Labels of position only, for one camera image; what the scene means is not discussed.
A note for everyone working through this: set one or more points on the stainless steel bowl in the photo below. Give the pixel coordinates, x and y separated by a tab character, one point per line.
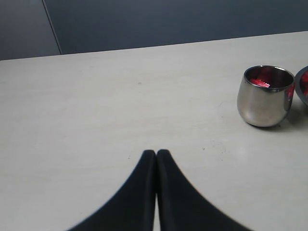
301	85

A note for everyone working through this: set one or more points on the red candy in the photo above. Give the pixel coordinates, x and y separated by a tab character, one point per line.
261	82

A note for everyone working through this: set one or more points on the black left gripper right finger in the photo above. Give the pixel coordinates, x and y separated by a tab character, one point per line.
182	207

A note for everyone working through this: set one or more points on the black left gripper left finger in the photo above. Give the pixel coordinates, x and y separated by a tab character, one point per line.
132	206

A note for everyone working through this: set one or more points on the stainless steel cup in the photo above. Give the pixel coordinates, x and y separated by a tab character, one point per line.
265	107

